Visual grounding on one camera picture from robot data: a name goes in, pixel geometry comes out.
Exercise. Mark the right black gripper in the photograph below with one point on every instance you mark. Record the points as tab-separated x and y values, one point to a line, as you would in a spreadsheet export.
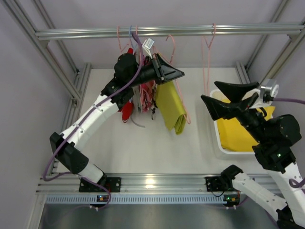
241	107

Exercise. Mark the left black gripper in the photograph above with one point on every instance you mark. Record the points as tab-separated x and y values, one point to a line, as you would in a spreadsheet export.
157	71

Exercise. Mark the pink hanger of lime trousers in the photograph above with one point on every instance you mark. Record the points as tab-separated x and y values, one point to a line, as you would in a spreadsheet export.
170	61

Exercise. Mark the lime green trousers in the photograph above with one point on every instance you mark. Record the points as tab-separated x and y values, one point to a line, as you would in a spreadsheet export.
170	106

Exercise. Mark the yellow trousers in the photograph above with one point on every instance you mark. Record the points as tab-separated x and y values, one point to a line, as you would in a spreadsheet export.
234	136

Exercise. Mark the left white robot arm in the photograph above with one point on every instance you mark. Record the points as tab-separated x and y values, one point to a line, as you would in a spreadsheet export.
128	73

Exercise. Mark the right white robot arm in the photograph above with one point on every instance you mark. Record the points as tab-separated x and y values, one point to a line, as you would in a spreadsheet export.
274	138

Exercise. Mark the pink camouflage trousers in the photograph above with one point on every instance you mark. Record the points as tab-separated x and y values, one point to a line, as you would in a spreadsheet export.
147	97

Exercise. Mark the pink hanger of camouflage trousers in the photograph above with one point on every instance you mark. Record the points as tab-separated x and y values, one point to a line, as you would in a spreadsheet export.
137	33

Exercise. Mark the red trousers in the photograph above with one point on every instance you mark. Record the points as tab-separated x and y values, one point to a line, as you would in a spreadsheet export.
128	107

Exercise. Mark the blue hanger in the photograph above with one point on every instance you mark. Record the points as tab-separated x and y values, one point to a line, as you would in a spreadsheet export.
134	47

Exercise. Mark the pink hanger of red trousers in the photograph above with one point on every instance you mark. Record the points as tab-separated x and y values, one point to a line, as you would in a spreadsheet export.
122	48

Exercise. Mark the white plastic basket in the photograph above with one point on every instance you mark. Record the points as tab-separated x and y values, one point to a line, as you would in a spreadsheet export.
221	152

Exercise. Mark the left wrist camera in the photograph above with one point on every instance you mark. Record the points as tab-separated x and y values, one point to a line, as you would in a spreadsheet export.
147	46

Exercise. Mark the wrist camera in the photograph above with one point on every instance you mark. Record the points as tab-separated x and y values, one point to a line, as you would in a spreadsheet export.
147	46
267	91

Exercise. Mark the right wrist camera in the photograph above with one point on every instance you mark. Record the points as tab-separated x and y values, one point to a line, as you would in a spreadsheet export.
267	91

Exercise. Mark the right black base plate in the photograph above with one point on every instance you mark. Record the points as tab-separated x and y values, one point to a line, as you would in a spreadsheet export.
218	184

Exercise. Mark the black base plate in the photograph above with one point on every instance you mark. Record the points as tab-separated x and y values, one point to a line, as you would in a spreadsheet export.
218	184
112	184

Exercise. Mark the right aluminium frame post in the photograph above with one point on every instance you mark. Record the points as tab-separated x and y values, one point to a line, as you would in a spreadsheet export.
273	52

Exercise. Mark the aluminium frame post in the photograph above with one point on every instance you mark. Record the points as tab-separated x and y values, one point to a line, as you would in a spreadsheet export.
35	92
273	52

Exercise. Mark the left aluminium frame post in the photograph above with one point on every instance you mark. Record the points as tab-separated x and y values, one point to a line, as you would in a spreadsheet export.
35	92

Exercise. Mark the aluminium hanging rail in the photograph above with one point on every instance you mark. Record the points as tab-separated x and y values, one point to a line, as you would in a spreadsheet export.
163	31

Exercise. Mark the grey slotted cable duct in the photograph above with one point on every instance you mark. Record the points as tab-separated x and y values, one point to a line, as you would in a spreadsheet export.
137	199

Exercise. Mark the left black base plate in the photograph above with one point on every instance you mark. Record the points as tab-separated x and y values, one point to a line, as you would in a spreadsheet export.
112	184

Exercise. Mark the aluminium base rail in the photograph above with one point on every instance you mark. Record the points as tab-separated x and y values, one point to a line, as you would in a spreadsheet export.
134	184

